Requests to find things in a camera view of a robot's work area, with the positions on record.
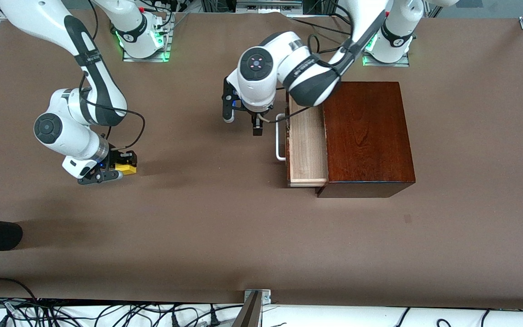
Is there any white padding sheet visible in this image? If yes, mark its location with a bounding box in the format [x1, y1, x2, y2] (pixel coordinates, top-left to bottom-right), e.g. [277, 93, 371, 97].
[0, 302, 523, 327]

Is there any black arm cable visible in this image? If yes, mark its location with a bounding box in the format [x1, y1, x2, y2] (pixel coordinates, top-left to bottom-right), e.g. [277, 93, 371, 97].
[79, 73, 147, 151]
[261, 34, 357, 124]

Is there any black table cable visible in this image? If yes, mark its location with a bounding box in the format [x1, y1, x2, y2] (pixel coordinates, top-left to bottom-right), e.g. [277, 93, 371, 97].
[289, 16, 350, 36]

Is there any dark metal beam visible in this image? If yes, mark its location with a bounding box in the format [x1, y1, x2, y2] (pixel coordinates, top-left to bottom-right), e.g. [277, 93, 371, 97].
[232, 292, 262, 327]

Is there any light wood drawer white handle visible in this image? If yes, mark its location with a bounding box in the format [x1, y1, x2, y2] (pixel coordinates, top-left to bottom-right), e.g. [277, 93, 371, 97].
[275, 96, 329, 188]

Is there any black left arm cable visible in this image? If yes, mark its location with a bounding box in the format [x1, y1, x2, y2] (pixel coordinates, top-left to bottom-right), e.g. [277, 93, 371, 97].
[261, 34, 357, 124]

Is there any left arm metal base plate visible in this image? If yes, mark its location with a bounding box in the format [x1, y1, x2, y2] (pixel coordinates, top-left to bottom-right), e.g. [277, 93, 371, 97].
[363, 52, 410, 67]

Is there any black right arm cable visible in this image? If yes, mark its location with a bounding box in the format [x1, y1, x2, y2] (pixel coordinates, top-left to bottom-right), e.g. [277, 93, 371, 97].
[79, 73, 147, 151]

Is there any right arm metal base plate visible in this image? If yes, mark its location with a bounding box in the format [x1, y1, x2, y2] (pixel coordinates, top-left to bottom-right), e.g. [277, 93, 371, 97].
[122, 45, 171, 63]

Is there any silver metal bracket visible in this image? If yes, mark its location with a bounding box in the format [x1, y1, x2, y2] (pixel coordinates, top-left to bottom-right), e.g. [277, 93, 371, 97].
[244, 289, 271, 304]

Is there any dark brown wooden cabinet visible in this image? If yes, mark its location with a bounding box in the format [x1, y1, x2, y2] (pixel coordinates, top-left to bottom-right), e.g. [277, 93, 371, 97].
[315, 82, 416, 198]

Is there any grey metal rack frame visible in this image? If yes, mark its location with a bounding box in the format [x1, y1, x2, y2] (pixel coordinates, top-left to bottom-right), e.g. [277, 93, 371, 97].
[236, 0, 303, 13]

